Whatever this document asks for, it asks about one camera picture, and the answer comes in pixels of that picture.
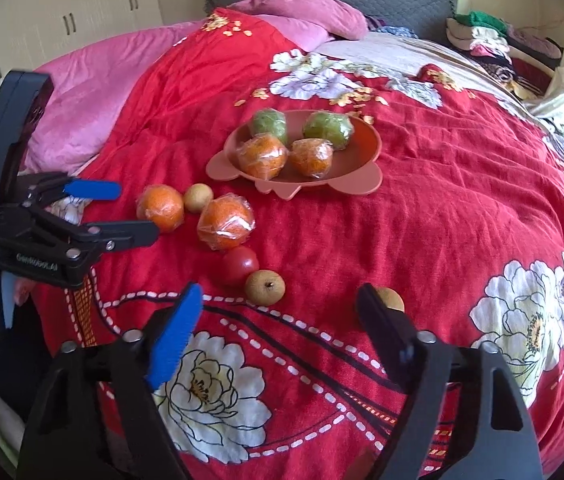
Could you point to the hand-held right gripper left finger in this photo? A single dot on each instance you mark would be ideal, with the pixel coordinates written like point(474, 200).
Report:
point(174, 335)

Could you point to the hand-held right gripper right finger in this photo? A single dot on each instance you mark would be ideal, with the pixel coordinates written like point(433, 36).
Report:
point(387, 340)

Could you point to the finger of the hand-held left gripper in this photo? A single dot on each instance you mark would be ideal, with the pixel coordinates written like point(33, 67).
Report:
point(127, 234)
point(92, 191)

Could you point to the brown longan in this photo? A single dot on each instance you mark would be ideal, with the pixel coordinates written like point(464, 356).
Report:
point(265, 286)
point(392, 300)
point(197, 197)

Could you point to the plastic-wrapped orange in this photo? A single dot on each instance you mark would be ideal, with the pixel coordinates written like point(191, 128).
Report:
point(225, 222)
point(262, 156)
point(160, 207)
point(311, 157)

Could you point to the red tomato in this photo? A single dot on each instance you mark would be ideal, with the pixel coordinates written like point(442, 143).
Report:
point(240, 265)

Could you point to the plastic-wrapped green citrus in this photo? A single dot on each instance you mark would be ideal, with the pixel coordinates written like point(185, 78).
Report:
point(269, 124)
point(328, 129)

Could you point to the pink quilt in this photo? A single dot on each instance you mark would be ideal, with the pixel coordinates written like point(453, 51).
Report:
point(92, 100)

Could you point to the red floral blanket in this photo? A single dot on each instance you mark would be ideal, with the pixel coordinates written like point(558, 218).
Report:
point(437, 210)

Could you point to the white wardrobe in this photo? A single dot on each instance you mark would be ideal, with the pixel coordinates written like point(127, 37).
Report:
point(62, 0)

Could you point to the pink pillow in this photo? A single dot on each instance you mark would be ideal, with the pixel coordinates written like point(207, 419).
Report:
point(312, 10)
point(297, 31)

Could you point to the beige bed sheet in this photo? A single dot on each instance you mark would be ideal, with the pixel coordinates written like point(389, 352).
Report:
point(387, 55)

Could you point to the stack of folded clothes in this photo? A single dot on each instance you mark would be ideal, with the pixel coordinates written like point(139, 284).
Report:
point(502, 55)

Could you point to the blue patterned cloth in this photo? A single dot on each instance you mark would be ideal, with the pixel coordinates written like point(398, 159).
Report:
point(397, 31)

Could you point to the striped purple cloth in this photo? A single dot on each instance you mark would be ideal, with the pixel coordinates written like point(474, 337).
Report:
point(374, 23)

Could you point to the green knitted garment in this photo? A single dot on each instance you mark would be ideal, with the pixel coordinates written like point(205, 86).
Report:
point(482, 19)

